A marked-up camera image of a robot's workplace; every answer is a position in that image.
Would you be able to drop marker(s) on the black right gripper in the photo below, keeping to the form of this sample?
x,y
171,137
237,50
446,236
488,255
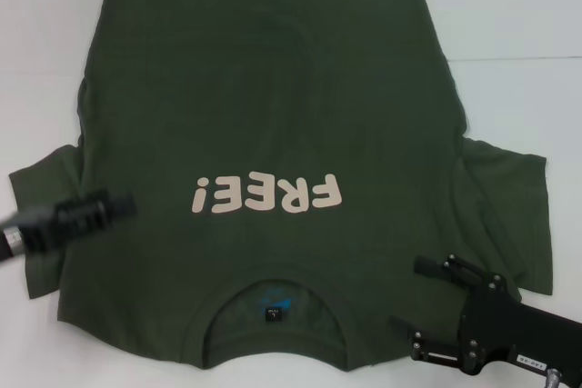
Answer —
x,y
491,320

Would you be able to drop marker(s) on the dark green FREE t-shirt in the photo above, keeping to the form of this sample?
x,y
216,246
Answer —
x,y
273,111

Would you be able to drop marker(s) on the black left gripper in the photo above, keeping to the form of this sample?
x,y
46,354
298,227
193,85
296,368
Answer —
x,y
41,226

